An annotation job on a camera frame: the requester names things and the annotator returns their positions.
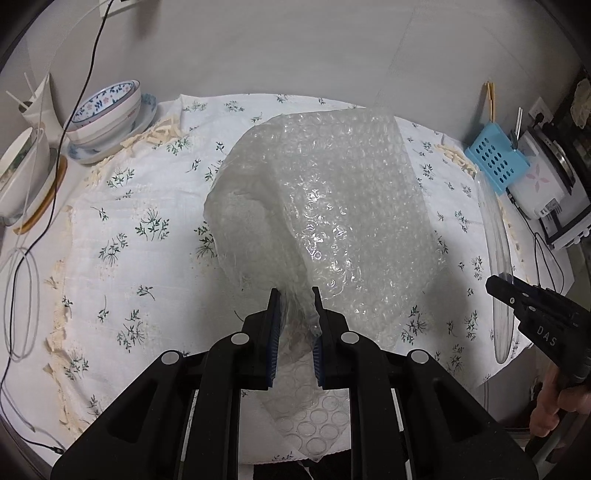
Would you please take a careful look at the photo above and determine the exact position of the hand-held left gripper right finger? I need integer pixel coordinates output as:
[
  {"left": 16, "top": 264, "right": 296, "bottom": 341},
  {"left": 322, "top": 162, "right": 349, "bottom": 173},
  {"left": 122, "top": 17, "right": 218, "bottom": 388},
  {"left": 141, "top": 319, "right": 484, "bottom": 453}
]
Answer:
[{"left": 311, "top": 286, "right": 539, "bottom": 480}]

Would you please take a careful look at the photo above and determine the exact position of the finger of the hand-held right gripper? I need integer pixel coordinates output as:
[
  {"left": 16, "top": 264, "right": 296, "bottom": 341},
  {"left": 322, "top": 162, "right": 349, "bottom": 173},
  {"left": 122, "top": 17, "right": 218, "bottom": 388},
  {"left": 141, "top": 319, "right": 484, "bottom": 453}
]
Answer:
[
  {"left": 485, "top": 275, "right": 525, "bottom": 319},
  {"left": 501, "top": 275, "right": 544, "bottom": 299}
]

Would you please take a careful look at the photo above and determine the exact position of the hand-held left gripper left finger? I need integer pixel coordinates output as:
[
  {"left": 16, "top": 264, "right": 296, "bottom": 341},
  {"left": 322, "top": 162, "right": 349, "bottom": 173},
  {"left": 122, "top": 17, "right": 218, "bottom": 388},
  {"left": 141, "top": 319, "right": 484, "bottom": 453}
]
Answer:
[{"left": 50, "top": 288, "right": 283, "bottom": 480}]

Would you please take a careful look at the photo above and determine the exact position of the long clear plastic tube bag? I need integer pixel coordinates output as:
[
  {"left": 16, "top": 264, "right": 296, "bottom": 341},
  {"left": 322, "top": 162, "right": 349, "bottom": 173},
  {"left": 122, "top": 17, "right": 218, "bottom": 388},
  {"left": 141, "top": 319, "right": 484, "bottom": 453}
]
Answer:
[{"left": 475, "top": 168, "right": 513, "bottom": 365}]

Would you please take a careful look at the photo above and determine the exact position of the clear bubble wrap sheet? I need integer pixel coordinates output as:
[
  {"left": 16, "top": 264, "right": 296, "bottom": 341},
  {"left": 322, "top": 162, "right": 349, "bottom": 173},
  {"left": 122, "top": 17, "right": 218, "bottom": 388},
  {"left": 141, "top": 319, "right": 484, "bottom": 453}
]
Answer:
[{"left": 203, "top": 110, "right": 450, "bottom": 464}]

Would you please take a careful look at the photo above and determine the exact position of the person's right hand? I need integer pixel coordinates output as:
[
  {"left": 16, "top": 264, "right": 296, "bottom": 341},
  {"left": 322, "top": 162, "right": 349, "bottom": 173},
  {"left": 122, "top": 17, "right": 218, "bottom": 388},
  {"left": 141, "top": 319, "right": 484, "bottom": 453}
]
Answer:
[{"left": 530, "top": 370, "right": 591, "bottom": 437}]

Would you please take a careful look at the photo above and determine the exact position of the white vented appliance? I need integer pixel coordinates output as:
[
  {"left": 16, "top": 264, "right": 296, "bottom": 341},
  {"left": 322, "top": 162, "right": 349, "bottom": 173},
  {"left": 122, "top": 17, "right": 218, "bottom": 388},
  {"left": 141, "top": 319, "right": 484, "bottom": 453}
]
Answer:
[{"left": 538, "top": 203, "right": 591, "bottom": 250}]

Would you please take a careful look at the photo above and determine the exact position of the white floral rice cooker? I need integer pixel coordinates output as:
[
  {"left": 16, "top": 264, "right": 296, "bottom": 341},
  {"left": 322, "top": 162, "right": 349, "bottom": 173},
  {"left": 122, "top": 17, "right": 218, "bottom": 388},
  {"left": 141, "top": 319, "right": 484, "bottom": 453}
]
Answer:
[{"left": 505, "top": 122, "right": 580, "bottom": 220}]

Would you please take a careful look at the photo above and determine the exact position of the blue plastic utensil basket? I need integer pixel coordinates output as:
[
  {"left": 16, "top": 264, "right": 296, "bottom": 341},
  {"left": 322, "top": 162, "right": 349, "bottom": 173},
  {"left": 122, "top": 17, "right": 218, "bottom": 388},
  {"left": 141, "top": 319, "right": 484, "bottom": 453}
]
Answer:
[{"left": 464, "top": 124, "right": 532, "bottom": 195}]

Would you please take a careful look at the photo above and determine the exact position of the dark metal shelf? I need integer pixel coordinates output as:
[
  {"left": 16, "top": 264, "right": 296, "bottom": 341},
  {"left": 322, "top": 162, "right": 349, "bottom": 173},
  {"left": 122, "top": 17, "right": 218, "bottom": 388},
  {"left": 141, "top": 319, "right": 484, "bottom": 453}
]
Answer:
[{"left": 549, "top": 69, "right": 591, "bottom": 204}]

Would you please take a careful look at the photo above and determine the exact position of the white floral tablecloth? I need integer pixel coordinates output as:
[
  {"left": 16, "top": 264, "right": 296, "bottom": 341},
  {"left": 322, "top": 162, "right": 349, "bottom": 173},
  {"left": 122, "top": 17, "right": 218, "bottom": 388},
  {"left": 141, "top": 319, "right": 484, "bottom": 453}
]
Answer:
[{"left": 44, "top": 92, "right": 532, "bottom": 469}]

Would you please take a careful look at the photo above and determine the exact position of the hanging pale cloth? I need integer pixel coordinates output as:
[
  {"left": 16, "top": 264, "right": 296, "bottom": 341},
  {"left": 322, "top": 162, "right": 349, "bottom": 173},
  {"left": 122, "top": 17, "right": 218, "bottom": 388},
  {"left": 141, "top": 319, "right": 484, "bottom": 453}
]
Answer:
[{"left": 570, "top": 78, "right": 591, "bottom": 125}]

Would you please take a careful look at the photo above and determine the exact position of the blue floral saucer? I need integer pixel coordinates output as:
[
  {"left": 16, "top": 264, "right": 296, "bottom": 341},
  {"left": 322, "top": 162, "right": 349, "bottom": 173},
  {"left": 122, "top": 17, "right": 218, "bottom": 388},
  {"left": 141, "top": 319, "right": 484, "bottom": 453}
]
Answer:
[{"left": 67, "top": 93, "right": 158, "bottom": 165}]

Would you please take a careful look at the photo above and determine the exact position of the blue floral porcelain bowl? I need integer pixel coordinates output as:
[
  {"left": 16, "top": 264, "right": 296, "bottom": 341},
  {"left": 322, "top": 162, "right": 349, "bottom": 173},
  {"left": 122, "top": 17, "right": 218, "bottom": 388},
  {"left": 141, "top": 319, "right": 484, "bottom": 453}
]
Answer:
[
  {"left": 65, "top": 83, "right": 142, "bottom": 151},
  {"left": 69, "top": 80, "right": 140, "bottom": 130}
]

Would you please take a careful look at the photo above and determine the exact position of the white plate wooden rim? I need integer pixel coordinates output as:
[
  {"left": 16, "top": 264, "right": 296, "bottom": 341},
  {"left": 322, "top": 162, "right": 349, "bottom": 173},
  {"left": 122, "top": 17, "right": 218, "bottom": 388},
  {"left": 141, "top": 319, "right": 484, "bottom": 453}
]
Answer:
[{"left": 11, "top": 148, "right": 69, "bottom": 234}]

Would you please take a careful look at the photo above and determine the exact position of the white bowl green pattern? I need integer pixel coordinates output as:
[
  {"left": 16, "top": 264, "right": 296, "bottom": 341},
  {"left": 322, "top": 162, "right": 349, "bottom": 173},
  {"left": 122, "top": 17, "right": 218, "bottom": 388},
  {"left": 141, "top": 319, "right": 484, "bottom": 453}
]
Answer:
[{"left": 0, "top": 127, "right": 49, "bottom": 227}]

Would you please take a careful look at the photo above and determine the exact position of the white paper box with sticks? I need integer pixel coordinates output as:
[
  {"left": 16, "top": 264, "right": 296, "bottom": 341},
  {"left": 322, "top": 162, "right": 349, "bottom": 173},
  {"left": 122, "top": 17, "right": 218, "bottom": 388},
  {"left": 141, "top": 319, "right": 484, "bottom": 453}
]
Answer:
[{"left": 6, "top": 71, "right": 65, "bottom": 148}]

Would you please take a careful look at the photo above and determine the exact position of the black power cable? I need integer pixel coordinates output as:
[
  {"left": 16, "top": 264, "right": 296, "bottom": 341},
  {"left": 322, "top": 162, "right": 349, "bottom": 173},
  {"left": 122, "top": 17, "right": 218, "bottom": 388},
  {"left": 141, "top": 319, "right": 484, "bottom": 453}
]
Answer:
[{"left": 505, "top": 191, "right": 567, "bottom": 292}]

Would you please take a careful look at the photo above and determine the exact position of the white wall socket with plug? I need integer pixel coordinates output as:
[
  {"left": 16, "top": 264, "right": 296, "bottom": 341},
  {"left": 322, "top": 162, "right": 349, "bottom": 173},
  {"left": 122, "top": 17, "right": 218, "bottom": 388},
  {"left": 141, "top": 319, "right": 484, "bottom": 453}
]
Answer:
[{"left": 529, "top": 96, "right": 552, "bottom": 126}]

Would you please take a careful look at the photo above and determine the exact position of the thin black charger cable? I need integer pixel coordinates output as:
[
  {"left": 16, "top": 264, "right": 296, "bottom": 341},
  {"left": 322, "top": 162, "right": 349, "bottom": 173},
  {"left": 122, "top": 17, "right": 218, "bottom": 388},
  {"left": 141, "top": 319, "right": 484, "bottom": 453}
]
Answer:
[{"left": 0, "top": 0, "right": 114, "bottom": 452}]

